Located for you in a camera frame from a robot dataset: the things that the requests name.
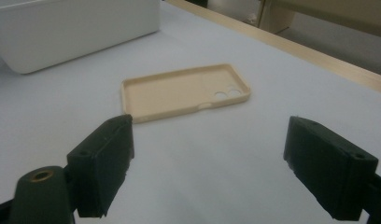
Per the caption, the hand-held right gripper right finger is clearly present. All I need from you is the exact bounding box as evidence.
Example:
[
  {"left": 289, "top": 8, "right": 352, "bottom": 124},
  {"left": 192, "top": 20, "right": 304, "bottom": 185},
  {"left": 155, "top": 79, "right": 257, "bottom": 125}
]
[{"left": 283, "top": 115, "right": 379, "bottom": 222}]

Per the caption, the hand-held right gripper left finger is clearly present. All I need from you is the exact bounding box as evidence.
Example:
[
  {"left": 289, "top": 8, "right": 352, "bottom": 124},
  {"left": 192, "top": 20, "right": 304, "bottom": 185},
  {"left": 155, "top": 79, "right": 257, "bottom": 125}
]
[{"left": 66, "top": 114, "right": 135, "bottom": 218}]

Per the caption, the beige phone case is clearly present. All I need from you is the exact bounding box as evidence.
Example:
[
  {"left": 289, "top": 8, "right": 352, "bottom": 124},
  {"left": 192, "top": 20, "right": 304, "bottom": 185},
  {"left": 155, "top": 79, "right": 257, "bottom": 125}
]
[{"left": 120, "top": 63, "right": 252, "bottom": 124}]

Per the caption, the white storage box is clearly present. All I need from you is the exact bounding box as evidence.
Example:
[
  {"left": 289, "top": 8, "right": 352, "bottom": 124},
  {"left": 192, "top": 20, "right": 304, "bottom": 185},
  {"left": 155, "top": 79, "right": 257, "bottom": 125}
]
[{"left": 0, "top": 0, "right": 162, "bottom": 75}]

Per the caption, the light wooden table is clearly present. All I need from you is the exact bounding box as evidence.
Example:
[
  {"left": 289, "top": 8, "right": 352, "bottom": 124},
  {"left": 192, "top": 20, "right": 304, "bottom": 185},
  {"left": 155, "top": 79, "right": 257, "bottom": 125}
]
[{"left": 164, "top": 0, "right": 381, "bottom": 97}]

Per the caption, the beige wooden desk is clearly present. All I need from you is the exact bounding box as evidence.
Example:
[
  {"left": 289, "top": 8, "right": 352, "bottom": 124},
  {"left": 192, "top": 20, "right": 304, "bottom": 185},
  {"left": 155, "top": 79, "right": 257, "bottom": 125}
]
[{"left": 257, "top": 0, "right": 381, "bottom": 40}]

